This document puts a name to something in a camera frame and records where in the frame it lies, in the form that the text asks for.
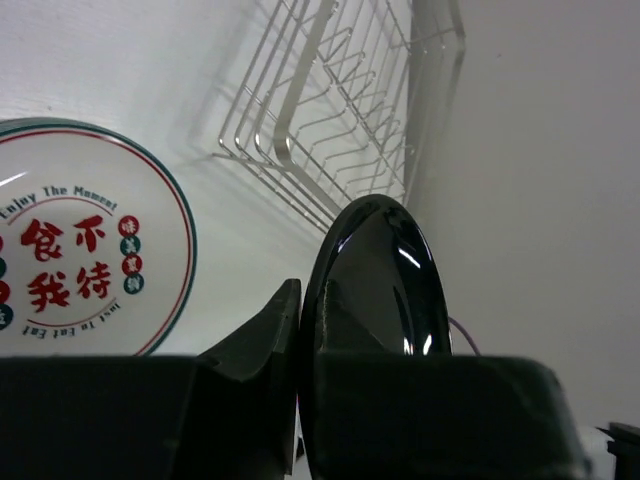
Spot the clear wire dish rack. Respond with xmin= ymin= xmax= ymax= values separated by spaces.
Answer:
xmin=214 ymin=1 xmax=466 ymax=233

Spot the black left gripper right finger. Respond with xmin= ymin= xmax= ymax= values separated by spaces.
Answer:
xmin=314 ymin=279 xmax=395 ymax=354

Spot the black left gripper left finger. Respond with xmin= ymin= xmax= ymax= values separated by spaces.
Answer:
xmin=192 ymin=279 xmax=301 ymax=475

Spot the black glossy plate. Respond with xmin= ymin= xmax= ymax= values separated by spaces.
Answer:
xmin=297 ymin=194 xmax=452 ymax=479

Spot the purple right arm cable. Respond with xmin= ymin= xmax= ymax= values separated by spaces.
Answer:
xmin=447 ymin=315 xmax=481 ymax=357

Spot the white plate red green text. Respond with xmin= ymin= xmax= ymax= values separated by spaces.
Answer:
xmin=1 ymin=117 xmax=197 ymax=357

